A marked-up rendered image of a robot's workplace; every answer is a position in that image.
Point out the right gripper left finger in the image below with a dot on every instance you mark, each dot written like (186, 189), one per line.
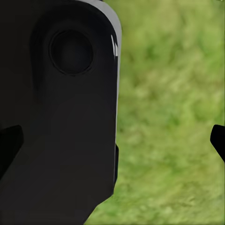
(11, 140)

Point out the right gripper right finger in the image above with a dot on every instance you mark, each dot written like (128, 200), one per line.
(217, 139)

